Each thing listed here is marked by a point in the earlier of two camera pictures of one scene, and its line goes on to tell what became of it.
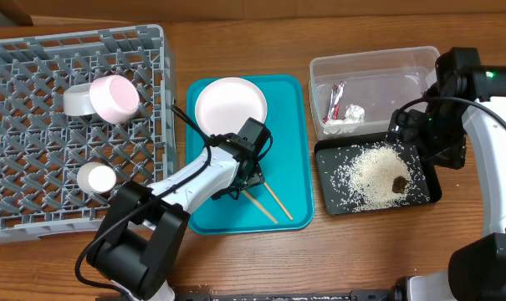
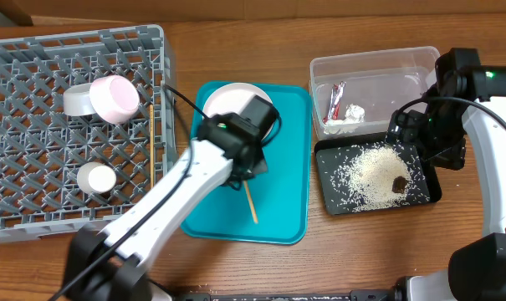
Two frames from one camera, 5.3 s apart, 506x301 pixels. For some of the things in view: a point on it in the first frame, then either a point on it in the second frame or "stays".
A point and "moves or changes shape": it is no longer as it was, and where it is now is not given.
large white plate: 223,106 moves or changes shape
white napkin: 355,115 stays
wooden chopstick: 277,199 -> 251,201
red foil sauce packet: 333,113 stays
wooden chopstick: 259,206 -> 151,142
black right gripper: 452,155 stays
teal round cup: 77,101 stays
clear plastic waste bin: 357,95 stays
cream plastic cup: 96,177 stays
